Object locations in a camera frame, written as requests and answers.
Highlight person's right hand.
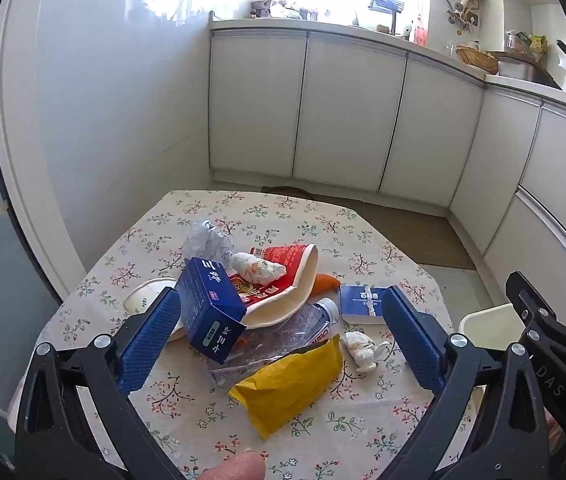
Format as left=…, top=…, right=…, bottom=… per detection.
left=544, top=407, right=564, bottom=456

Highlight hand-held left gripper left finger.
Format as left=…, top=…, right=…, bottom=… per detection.
left=13, top=286, right=187, bottom=480

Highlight grey plastic bag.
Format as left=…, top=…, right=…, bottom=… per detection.
left=183, top=219, right=236, bottom=273

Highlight group of small jars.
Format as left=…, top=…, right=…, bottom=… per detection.
left=250, top=0, right=318, bottom=21

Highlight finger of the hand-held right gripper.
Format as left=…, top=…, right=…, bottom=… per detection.
left=505, top=271, right=566, bottom=346

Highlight yellow snack packet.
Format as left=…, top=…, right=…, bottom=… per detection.
left=228, top=335, right=344, bottom=440

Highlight large woven floor mat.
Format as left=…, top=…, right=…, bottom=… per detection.
left=350, top=200, right=478, bottom=271

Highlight round floor mat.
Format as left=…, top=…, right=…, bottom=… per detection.
left=262, top=186, right=316, bottom=198

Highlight narrow white cabinet door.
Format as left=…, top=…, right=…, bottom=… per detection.
left=449, top=85, right=544, bottom=257

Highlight person's left hand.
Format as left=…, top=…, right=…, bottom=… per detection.
left=198, top=450, right=266, bottom=480

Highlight red paper noodle bowl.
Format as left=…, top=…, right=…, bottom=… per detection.
left=170, top=242, right=320, bottom=343

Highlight black rack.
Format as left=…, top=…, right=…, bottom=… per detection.
left=367, top=0, right=408, bottom=33

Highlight small blue box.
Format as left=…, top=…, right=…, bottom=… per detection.
left=339, top=284, right=394, bottom=326

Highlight snack bags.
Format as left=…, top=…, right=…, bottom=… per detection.
left=508, top=31, right=548, bottom=56

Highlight metal pot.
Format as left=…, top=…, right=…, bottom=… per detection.
left=488, top=51, right=561, bottom=88

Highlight wicker basket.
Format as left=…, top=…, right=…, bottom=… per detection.
left=455, top=44, right=500, bottom=73

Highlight clear plastic bottle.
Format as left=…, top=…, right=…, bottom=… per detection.
left=208, top=297, right=340, bottom=391

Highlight tall blue cardboard box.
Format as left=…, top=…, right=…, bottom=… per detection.
left=175, top=256, right=248, bottom=365

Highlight white tissue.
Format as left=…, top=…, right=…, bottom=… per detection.
left=341, top=330, right=392, bottom=373
left=230, top=252, right=288, bottom=283

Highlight orange peel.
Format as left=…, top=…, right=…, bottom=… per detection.
left=310, top=273, right=340, bottom=295

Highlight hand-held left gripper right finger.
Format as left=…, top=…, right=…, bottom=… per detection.
left=377, top=286, right=550, bottom=480

